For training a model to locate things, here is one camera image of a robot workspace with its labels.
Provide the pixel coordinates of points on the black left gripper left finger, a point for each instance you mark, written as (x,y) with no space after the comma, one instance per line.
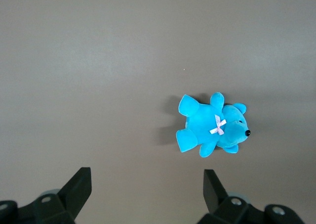
(74,194)

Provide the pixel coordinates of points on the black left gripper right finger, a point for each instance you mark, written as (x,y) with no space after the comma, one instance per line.
(214,194)

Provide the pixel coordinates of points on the blue plush teddy bear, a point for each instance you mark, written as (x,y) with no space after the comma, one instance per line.
(202,122)

